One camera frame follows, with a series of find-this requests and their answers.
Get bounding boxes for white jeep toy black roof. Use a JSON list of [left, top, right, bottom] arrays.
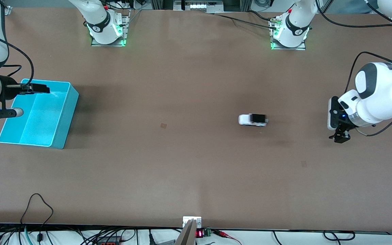
[[238, 113, 269, 127]]

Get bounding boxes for cyan plastic bin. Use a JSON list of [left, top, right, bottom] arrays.
[[0, 79, 80, 149]]

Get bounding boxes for lit control box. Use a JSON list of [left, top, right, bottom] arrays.
[[173, 0, 224, 13]]

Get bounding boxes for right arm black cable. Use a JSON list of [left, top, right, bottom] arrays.
[[0, 31, 34, 82]]

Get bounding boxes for aluminium frame profile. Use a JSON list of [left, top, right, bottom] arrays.
[[0, 0, 13, 16]]

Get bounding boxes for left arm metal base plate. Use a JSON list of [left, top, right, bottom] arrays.
[[270, 16, 306, 51]]

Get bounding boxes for black coiled cable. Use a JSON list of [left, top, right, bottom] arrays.
[[323, 230, 356, 241]]

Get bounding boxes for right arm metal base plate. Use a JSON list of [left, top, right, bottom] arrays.
[[91, 10, 131, 47]]

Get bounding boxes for short thick black cable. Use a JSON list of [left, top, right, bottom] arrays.
[[247, 10, 273, 21]]

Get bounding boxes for thin black looped cable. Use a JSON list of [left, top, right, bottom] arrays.
[[20, 193, 54, 243]]

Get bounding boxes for teal cable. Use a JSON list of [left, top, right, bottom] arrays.
[[23, 225, 34, 245]]

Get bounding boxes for long thin black cable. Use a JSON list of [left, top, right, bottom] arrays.
[[213, 13, 278, 30]]

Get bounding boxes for red clip lead wires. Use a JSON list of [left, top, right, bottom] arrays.
[[212, 230, 242, 245]]

